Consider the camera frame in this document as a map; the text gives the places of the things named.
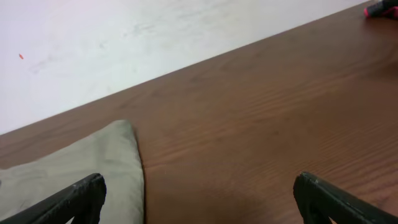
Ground khaki green shorts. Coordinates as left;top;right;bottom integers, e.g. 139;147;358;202
1;120;144;223

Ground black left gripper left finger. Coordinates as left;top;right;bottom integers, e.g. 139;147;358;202
1;173;106;224

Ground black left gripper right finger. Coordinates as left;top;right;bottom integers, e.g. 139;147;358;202
293;172;397;224

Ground red black garment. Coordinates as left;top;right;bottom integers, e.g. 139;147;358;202
364;0;397;20

